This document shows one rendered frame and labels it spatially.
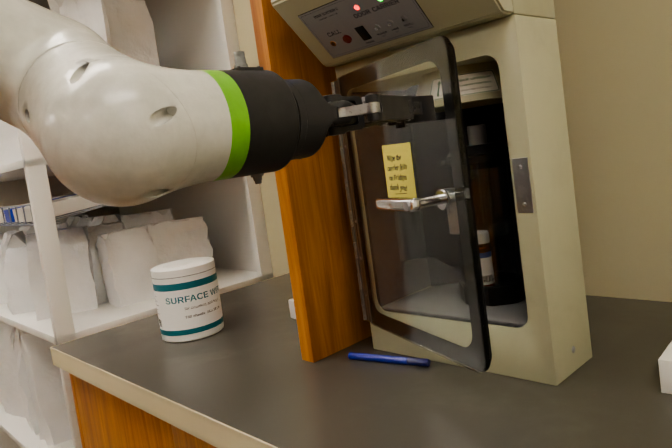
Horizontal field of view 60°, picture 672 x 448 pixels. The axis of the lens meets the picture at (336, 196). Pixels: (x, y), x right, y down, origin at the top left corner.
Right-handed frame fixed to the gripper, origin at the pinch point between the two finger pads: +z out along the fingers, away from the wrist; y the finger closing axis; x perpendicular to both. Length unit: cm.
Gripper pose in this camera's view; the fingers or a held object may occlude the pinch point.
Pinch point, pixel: (411, 110)
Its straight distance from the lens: 68.6
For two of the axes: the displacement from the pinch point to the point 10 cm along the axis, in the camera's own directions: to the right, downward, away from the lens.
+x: 1.4, 9.9, 0.7
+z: 7.2, -1.5, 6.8
